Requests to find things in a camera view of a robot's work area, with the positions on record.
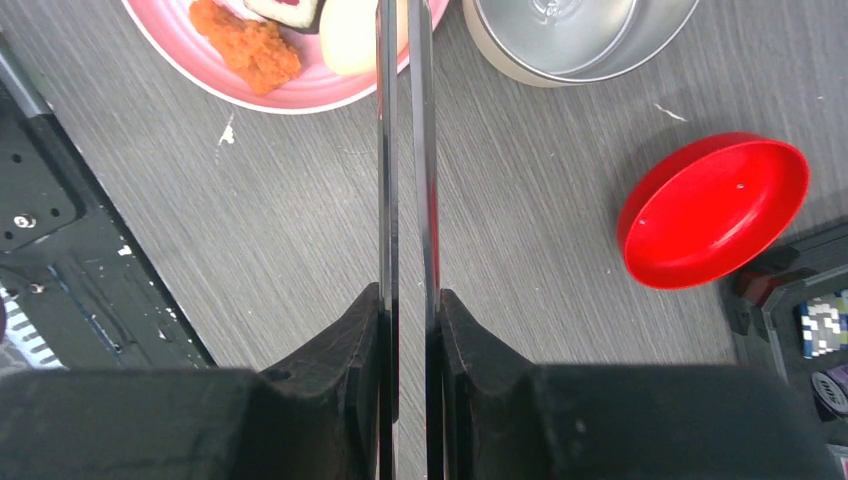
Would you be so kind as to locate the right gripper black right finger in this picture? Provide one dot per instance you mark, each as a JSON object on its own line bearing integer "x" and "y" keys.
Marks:
{"x": 505, "y": 417}

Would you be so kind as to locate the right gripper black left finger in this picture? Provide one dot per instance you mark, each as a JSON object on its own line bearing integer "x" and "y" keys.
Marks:
{"x": 312, "y": 415}

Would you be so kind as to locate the white egg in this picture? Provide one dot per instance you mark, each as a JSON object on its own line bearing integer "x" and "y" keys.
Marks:
{"x": 347, "y": 33}

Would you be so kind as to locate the sushi roll piece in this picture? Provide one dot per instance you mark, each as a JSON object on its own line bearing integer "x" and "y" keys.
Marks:
{"x": 302, "y": 16}

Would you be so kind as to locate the metal serving tongs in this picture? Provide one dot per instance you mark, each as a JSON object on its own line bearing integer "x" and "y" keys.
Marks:
{"x": 416, "y": 21}

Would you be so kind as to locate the round steel lunch box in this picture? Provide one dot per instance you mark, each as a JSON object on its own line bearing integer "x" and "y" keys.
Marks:
{"x": 549, "y": 43}

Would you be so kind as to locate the red lid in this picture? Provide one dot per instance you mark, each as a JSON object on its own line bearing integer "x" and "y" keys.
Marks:
{"x": 709, "y": 208}

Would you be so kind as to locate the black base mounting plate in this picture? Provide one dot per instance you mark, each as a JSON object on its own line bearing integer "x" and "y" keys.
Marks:
{"x": 79, "y": 274}

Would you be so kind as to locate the black poker chip case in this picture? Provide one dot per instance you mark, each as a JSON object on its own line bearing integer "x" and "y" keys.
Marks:
{"x": 787, "y": 312}

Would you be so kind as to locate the fried chicken drumstick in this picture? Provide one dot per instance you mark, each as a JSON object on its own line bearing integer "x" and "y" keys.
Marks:
{"x": 254, "y": 50}

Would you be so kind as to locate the pink plate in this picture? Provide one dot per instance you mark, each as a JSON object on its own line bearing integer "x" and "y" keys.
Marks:
{"x": 167, "y": 27}

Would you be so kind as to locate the toothed aluminium rail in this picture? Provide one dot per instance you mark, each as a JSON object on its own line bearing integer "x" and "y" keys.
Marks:
{"x": 22, "y": 346}

